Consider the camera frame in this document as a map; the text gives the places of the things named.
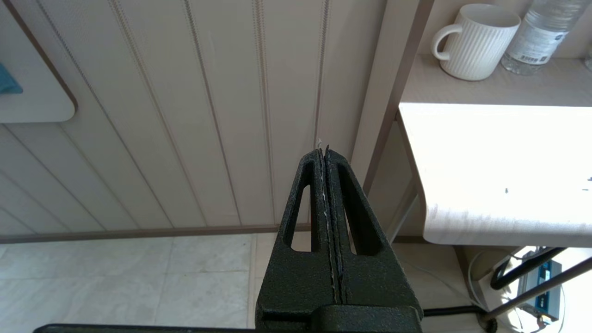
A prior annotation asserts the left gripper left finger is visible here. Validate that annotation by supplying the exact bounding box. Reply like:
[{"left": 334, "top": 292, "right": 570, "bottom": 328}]
[{"left": 255, "top": 149, "right": 334, "bottom": 330}]

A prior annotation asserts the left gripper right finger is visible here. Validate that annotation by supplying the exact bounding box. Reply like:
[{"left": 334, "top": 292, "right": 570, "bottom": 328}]
[{"left": 325, "top": 145, "right": 423, "bottom": 324}]

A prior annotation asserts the blue and white box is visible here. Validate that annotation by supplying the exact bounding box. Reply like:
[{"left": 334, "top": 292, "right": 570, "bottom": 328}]
[{"left": 522, "top": 260, "right": 563, "bottom": 323}]

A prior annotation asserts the light wooden desk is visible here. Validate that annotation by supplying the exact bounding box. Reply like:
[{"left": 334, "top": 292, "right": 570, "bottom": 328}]
[{"left": 362, "top": 0, "right": 592, "bottom": 248}]

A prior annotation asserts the white ribbed ceramic mug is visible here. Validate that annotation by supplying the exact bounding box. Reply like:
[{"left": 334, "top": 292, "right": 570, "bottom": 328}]
[{"left": 431, "top": 4, "right": 522, "bottom": 81}]

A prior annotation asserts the clear plastic water bottle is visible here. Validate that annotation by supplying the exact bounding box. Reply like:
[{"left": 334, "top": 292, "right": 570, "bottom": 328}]
[{"left": 501, "top": 0, "right": 579, "bottom": 76}]

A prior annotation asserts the teal cloth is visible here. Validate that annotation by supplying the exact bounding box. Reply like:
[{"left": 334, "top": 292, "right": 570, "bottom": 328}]
[{"left": 0, "top": 63, "right": 23, "bottom": 95}]

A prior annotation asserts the white cable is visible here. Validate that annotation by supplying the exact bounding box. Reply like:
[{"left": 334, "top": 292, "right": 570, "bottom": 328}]
[{"left": 468, "top": 250, "right": 498, "bottom": 311}]

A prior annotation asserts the black metal chair frame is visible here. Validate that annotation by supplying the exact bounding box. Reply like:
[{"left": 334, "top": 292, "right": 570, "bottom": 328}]
[{"left": 423, "top": 247, "right": 592, "bottom": 332}]

